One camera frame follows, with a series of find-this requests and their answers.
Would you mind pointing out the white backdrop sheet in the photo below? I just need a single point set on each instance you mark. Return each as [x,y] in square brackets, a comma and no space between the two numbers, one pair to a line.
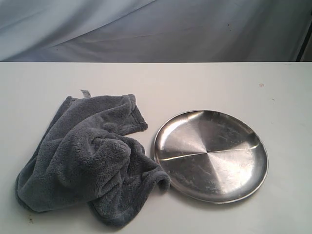
[153,30]

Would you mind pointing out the round stainless steel plate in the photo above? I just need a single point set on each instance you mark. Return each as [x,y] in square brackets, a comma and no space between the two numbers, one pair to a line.
[211,156]

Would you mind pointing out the grey fluffy towel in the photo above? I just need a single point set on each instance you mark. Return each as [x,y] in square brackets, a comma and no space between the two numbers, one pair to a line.
[87,156]

